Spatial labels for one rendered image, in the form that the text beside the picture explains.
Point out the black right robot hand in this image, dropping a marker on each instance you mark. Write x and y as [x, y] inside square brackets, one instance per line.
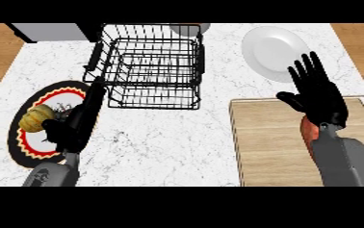
[318, 94]

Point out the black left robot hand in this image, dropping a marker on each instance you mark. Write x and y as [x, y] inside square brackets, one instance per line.
[78, 122]

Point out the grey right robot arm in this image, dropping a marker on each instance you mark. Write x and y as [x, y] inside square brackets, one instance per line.
[339, 158]

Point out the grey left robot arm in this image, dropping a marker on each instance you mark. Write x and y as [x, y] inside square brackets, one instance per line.
[53, 172]

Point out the orange sweet potato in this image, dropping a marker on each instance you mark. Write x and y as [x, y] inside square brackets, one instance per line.
[308, 132]

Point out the pale wooden tray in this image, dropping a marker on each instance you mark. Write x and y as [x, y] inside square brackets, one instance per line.
[274, 142]

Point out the yellow squash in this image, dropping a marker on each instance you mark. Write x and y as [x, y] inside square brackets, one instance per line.
[36, 117]

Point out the black red patterned round placemat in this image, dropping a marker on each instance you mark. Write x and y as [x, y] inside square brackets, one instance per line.
[33, 142]

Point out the white round plate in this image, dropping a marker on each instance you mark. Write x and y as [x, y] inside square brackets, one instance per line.
[269, 50]

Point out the grey black appliance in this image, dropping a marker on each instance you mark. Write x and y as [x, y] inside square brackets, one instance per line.
[49, 30]

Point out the grey round bowl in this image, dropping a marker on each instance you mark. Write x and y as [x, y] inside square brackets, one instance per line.
[189, 29]

